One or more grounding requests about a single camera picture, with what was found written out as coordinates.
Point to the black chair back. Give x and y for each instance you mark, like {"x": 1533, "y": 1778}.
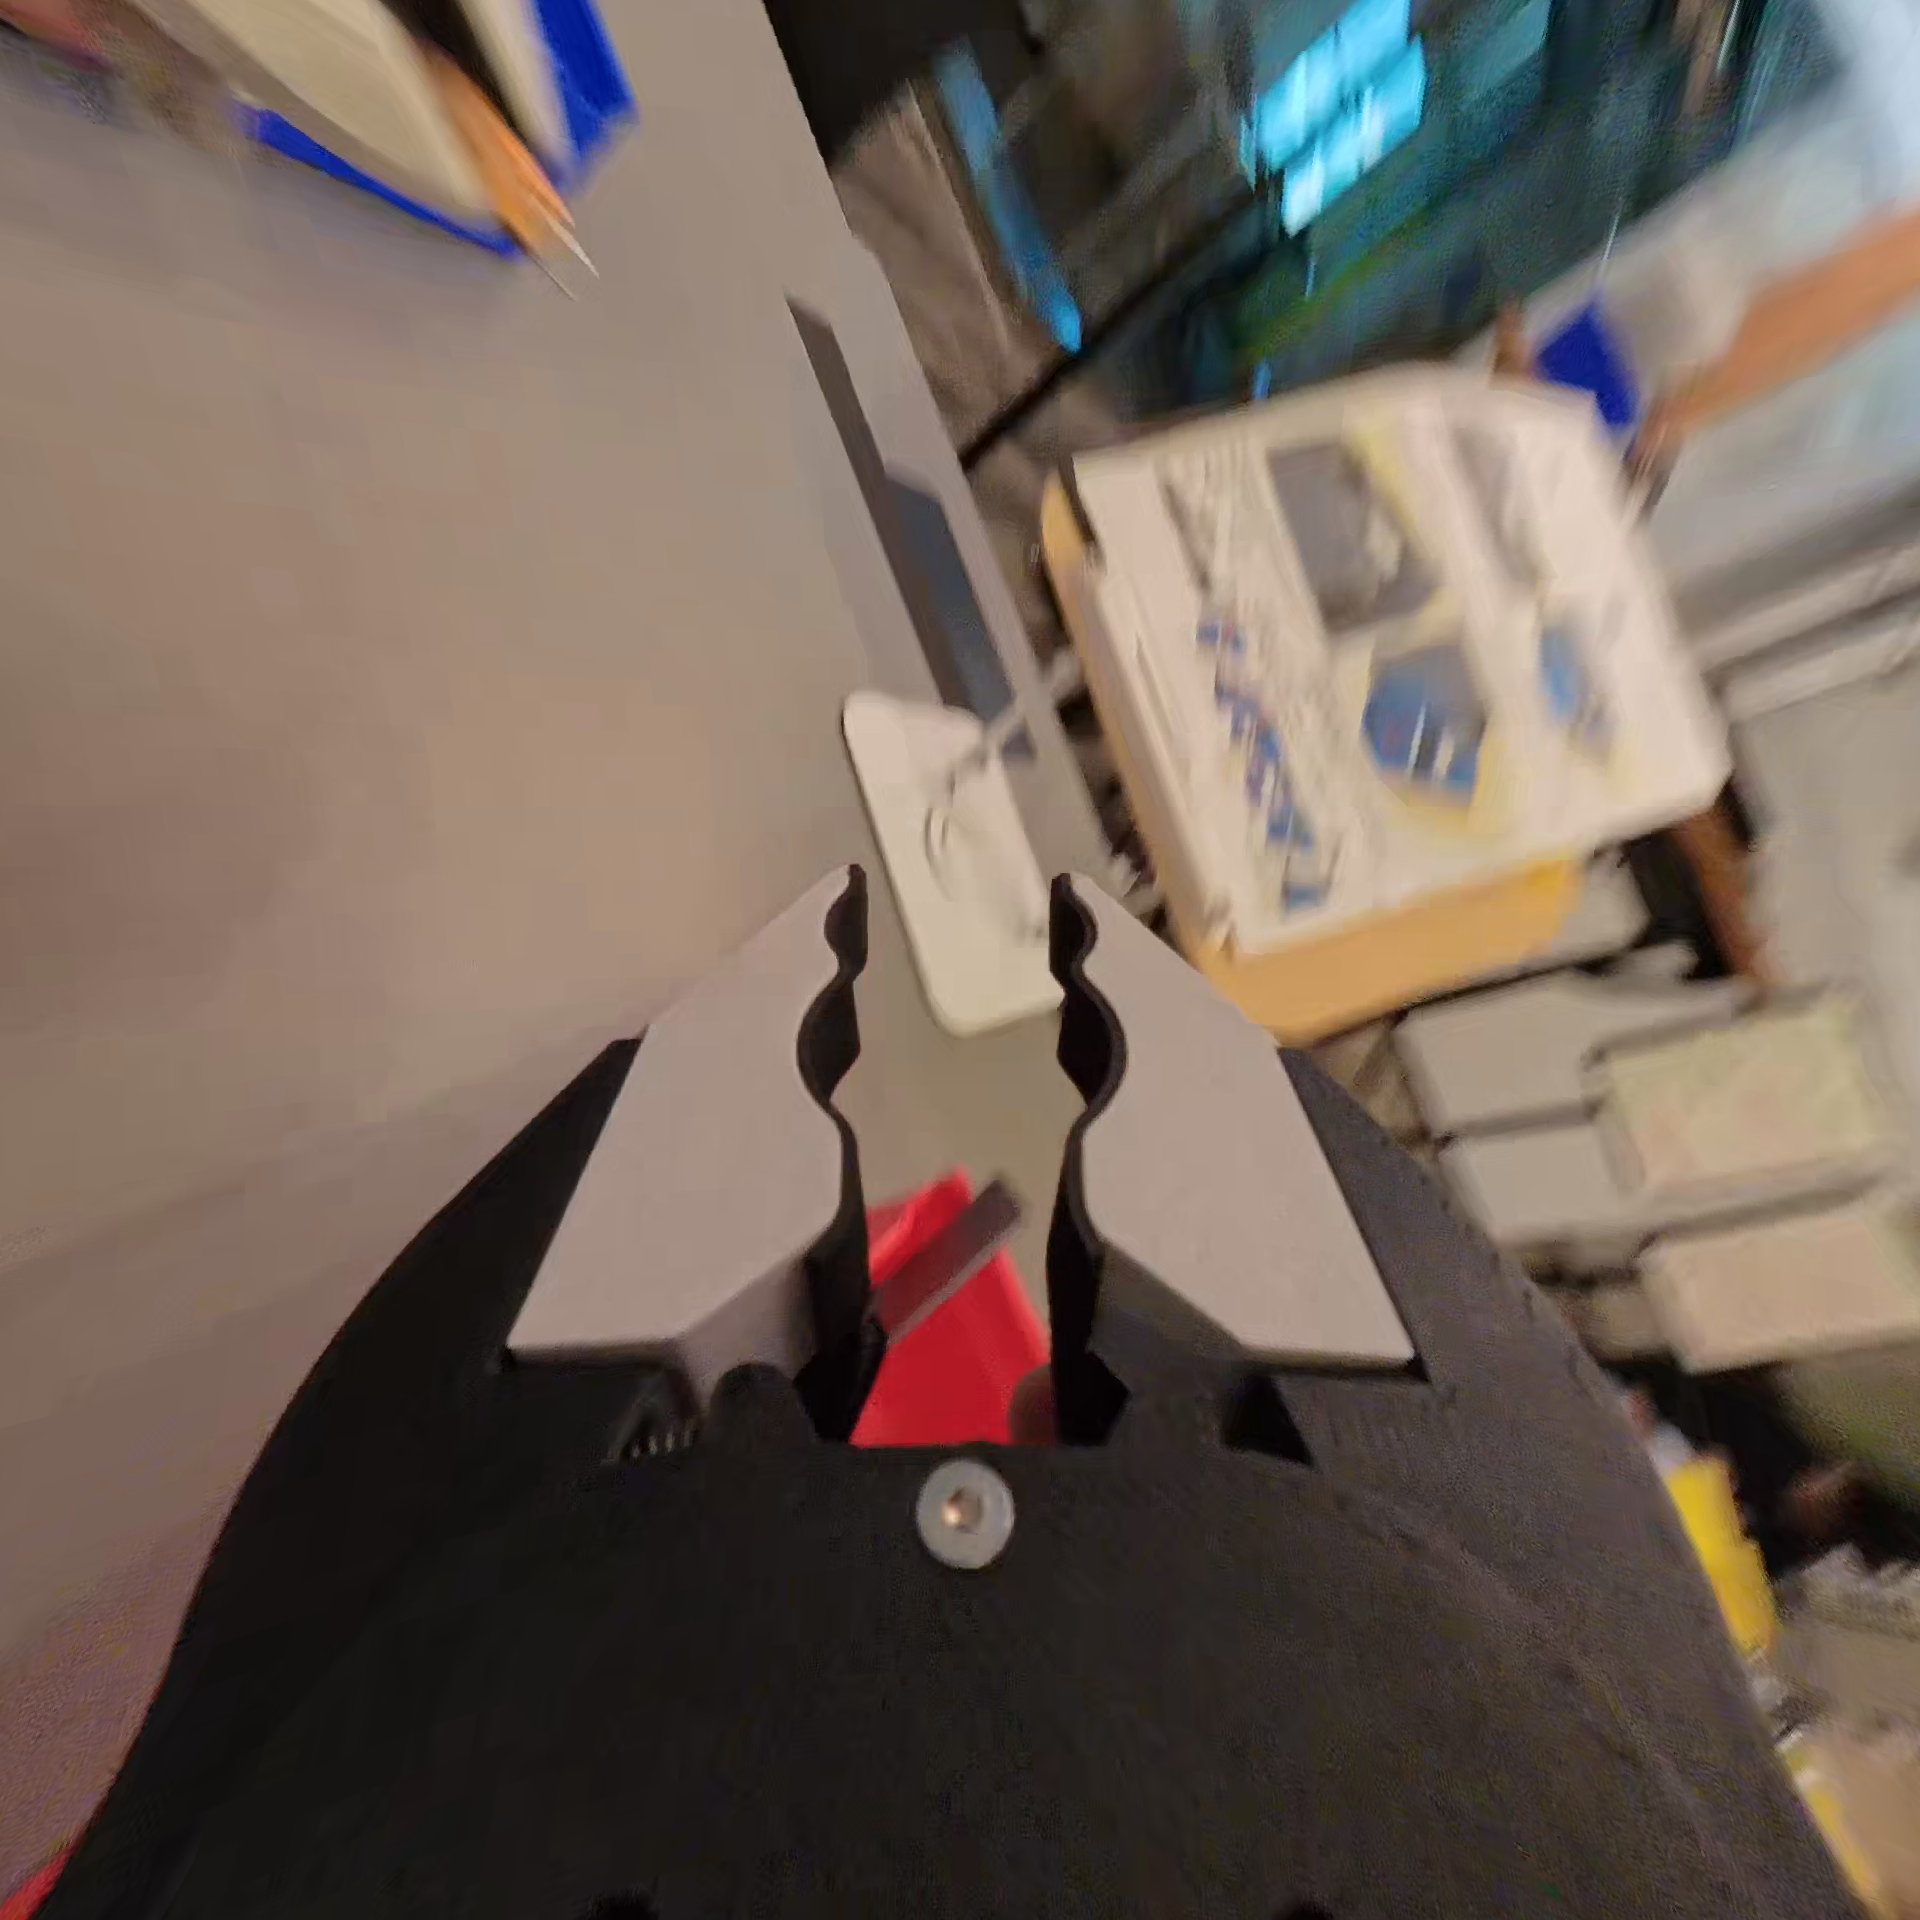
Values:
{"x": 870, "y": 61}

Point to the yellow blurred object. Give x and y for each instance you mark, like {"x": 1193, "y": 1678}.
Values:
{"x": 1718, "y": 1560}

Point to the person's right hand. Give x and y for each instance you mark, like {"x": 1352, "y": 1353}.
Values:
{"x": 1032, "y": 1395}

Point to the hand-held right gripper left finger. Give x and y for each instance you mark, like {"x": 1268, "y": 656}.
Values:
{"x": 705, "y": 1200}

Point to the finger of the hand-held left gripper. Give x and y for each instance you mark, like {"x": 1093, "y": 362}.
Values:
{"x": 329, "y": 77}
{"x": 524, "y": 66}

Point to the grey usb hub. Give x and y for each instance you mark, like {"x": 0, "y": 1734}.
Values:
{"x": 944, "y": 1261}

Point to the red plastic bin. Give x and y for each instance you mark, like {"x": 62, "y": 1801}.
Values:
{"x": 961, "y": 1381}

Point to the laminated instruction sheet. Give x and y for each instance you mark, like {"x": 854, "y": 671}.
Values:
{"x": 1350, "y": 599}

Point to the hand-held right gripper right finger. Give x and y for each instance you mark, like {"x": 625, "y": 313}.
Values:
{"x": 1245, "y": 1214}

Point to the blue plastic bin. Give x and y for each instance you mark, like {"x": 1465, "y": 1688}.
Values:
{"x": 593, "y": 77}

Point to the grey blurred boxes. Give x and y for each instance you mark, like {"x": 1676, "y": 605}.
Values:
{"x": 1771, "y": 1290}

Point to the light wooden board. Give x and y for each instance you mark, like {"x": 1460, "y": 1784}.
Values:
{"x": 1382, "y": 960}

